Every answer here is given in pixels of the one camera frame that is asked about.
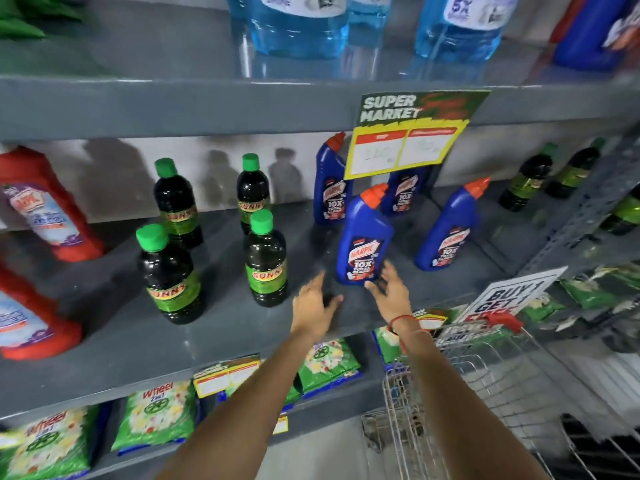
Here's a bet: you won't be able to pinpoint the metal wire shopping cart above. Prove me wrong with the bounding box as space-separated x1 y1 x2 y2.
361 311 640 480

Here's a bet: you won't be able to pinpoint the person's left forearm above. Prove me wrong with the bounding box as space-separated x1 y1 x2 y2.
155 329 332 480

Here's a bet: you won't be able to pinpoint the yellow and green price sign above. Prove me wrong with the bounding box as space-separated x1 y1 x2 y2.
344 90 491 181

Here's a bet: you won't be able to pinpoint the red plastic bottle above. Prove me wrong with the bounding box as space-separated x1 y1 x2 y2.
549 0 591 45

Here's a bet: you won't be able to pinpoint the green packets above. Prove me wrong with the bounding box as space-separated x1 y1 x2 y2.
0 0 85 39

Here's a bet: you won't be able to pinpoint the red thread bracelet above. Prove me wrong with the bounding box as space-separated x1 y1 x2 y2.
387 314 432 353

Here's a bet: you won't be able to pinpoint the person's left hand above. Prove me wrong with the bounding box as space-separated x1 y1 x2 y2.
291 271 344 340

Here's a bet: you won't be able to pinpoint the grey perforated shelf upright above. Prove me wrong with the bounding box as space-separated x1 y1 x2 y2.
519 130 640 276

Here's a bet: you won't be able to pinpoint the dark blue plastic bottle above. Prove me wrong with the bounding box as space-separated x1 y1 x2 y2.
552 0 640 72

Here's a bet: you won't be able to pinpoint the red cleaner bottle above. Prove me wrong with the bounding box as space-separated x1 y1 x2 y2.
0 265 83 361
0 146 105 263

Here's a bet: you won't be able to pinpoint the clear bottle of blue liquid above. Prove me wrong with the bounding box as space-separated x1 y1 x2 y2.
348 0 394 48
414 0 522 63
226 0 351 60

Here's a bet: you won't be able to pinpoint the person's right forearm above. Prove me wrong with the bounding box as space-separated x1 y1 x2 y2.
392 319 551 480

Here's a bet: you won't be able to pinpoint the white offer sign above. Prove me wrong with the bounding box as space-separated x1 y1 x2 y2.
454 266 569 325

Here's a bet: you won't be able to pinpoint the dark bottle with green cap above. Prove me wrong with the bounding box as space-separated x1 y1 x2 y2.
599 185 640 236
498 143 559 212
153 158 204 249
136 224 206 325
244 209 289 308
236 153 272 235
544 138 607 199

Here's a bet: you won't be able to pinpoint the blue toilet cleaner bottle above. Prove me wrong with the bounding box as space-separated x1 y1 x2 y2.
415 177 492 272
382 167 429 218
336 183 396 286
313 132 354 226

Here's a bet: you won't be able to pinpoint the person's right hand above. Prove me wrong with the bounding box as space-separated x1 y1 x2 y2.
364 261 413 325

